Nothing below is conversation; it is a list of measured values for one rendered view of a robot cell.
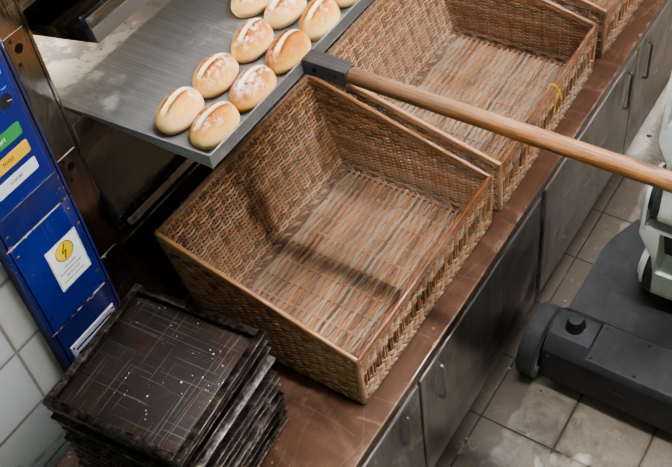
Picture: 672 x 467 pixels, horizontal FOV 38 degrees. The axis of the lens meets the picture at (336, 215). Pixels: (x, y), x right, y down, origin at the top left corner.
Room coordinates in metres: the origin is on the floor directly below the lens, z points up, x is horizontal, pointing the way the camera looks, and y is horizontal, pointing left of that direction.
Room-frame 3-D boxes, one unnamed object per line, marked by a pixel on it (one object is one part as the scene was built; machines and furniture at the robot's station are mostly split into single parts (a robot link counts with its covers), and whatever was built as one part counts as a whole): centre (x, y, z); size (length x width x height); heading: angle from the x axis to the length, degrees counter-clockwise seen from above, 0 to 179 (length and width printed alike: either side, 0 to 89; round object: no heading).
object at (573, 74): (1.82, -0.36, 0.72); 0.56 x 0.49 x 0.28; 141
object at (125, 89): (1.45, 0.14, 1.19); 0.55 x 0.36 x 0.03; 140
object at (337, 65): (1.31, -0.03, 1.20); 0.09 x 0.04 x 0.03; 50
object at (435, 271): (1.38, 0.01, 0.72); 0.56 x 0.49 x 0.28; 140
